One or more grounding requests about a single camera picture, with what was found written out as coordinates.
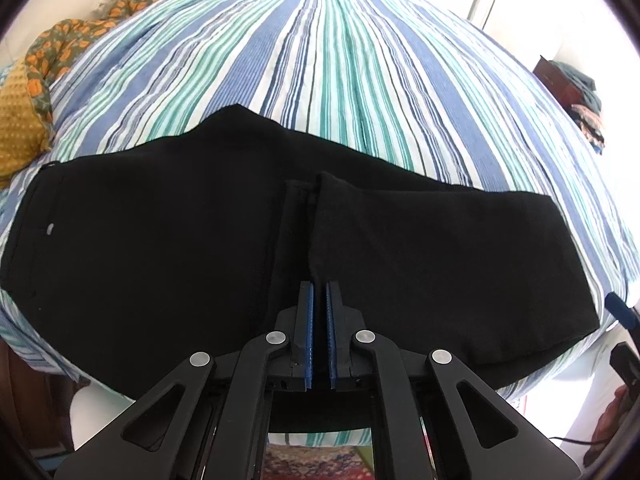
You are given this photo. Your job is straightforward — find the black pants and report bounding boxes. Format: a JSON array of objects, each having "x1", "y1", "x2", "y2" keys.
[{"x1": 1, "y1": 105, "x2": 599, "y2": 399}]

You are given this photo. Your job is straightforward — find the person's right hand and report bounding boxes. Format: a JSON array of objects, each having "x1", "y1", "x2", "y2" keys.
[{"x1": 582, "y1": 386, "x2": 631, "y2": 467}]

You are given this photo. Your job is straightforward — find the red patterned rug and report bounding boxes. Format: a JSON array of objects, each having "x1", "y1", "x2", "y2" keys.
[{"x1": 262, "y1": 444, "x2": 375, "y2": 480}]

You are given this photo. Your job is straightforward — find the pile of clothes on cabinet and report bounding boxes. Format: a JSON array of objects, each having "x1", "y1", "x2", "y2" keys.
[{"x1": 551, "y1": 60, "x2": 605, "y2": 155}]

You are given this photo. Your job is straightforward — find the dark red wooden cabinet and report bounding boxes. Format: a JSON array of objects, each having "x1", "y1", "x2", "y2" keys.
[{"x1": 534, "y1": 56, "x2": 582, "y2": 108}]

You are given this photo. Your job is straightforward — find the blue green striped bedsheet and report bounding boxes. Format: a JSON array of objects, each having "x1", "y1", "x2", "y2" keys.
[{"x1": 0, "y1": 0, "x2": 640, "y2": 448}]

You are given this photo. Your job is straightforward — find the mustard yellow dotted pillow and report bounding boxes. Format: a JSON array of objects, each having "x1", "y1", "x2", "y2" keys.
[{"x1": 1, "y1": 61, "x2": 53, "y2": 188}]

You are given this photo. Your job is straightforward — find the orange floral green blanket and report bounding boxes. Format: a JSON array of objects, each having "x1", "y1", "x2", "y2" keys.
[{"x1": 24, "y1": 0, "x2": 160, "y2": 126}]

